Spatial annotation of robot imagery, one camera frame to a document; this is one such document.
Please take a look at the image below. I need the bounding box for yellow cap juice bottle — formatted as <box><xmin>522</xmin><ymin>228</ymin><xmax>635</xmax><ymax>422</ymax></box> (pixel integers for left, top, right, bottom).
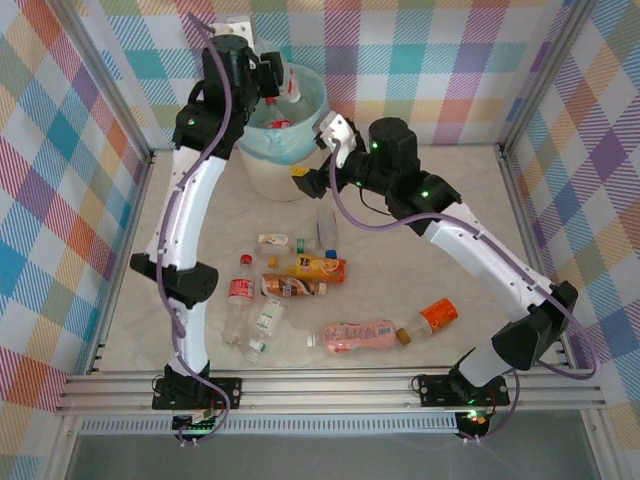
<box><xmin>268</xmin><ymin>253</ymin><xmax>348</xmax><ymax>284</ymax></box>

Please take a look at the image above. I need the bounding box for aluminium side rail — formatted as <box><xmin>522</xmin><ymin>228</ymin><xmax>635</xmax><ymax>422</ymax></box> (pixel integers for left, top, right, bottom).
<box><xmin>85</xmin><ymin>148</ymin><xmax>155</xmax><ymax>375</ymax></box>
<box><xmin>493</xmin><ymin>143</ymin><xmax>604</xmax><ymax>376</ymax></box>

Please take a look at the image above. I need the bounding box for clear bottle crane label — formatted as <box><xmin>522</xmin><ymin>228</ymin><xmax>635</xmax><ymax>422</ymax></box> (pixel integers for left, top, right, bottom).
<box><xmin>257</xmin><ymin>232</ymin><xmax>317</xmax><ymax>254</ymax></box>

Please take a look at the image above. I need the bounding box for pink drink bottle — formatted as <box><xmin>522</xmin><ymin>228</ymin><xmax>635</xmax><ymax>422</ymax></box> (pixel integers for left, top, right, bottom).
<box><xmin>306</xmin><ymin>319</ymin><xmax>399</xmax><ymax>356</ymax></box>

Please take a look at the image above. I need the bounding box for aluminium frame post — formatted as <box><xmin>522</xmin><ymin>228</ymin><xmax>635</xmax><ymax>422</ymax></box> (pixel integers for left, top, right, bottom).
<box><xmin>49</xmin><ymin>0</ymin><xmax>154</xmax><ymax>159</ymax></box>
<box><xmin>497</xmin><ymin>0</ymin><xmax>599</xmax><ymax>156</ymax></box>

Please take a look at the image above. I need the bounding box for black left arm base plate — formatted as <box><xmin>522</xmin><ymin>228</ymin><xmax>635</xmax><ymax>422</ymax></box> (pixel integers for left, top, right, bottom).
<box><xmin>151</xmin><ymin>375</ymin><xmax>245</xmax><ymax>412</ymax></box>

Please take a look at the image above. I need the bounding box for clear bottle white cap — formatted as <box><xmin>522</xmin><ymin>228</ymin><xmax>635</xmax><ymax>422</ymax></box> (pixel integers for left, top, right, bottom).
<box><xmin>280</xmin><ymin>65</ymin><xmax>304</xmax><ymax>106</ymax></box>

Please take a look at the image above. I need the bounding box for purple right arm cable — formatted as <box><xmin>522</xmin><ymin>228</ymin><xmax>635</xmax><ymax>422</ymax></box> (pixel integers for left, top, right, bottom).
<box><xmin>329</xmin><ymin>139</ymin><xmax>600</xmax><ymax>444</ymax></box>

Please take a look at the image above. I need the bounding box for blue plastic bin liner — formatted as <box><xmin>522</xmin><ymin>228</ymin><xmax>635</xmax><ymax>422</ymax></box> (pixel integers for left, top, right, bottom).
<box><xmin>237</xmin><ymin>62</ymin><xmax>329</xmax><ymax>166</ymax></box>

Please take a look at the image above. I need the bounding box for orange label bottle brown cap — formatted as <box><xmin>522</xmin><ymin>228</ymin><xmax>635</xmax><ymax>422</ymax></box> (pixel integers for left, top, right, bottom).
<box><xmin>396</xmin><ymin>297</ymin><xmax>459</xmax><ymax>347</ymax></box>

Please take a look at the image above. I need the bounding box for clear bottle red cap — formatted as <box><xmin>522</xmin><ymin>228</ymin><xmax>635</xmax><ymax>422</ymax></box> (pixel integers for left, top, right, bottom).
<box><xmin>262</xmin><ymin>97</ymin><xmax>301</xmax><ymax>130</ymax></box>

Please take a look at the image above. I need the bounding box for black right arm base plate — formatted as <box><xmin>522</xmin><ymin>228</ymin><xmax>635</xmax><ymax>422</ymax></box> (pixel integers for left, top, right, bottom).
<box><xmin>416</xmin><ymin>373</ymin><xmax>512</xmax><ymax>409</ymax></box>

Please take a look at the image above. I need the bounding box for white round bin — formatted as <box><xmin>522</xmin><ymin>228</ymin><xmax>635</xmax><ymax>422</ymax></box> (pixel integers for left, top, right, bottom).
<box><xmin>237</xmin><ymin>62</ymin><xmax>329</xmax><ymax>203</ymax></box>

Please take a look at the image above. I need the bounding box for brown coffee bottle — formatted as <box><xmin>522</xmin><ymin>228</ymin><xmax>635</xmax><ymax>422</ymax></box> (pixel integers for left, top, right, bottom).
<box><xmin>261</xmin><ymin>272</ymin><xmax>328</xmax><ymax>300</ymax></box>

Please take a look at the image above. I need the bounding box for clear bottle red label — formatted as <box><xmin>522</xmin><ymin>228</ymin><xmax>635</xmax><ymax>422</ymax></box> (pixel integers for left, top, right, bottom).
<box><xmin>221</xmin><ymin>253</ymin><xmax>257</xmax><ymax>346</ymax></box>

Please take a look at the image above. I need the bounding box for clear bottle green white label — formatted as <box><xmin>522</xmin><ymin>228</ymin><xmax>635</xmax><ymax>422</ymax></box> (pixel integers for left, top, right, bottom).
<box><xmin>242</xmin><ymin>297</ymin><xmax>285</xmax><ymax>365</ymax></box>

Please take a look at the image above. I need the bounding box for square clear bottle blue cap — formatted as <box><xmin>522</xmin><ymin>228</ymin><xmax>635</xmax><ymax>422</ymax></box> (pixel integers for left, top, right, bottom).
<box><xmin>316</xmin><ymin>206</ymin><xmax>340</xmax><ymax>260</ymax></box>

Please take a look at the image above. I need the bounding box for aluminium front rail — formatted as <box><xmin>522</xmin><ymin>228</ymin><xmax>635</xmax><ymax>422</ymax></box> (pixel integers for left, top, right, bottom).
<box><xmin>53</xmin><ymin>374</ymin><xmax>607</xmax><ymax>415</ymax></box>

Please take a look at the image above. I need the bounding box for slotted grey cable duct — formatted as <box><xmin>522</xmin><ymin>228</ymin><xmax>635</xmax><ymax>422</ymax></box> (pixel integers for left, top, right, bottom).
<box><xmin>79</xmin><ymin>417</ymin><xmax>460</xmax><ymax>435</ymax></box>

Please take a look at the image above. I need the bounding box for thin black cable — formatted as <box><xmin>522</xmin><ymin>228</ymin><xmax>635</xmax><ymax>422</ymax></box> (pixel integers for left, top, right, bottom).
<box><xmin>357</xmin><ymin>182</ymin><xmax>399</xmax><ymax>217</ymax></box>

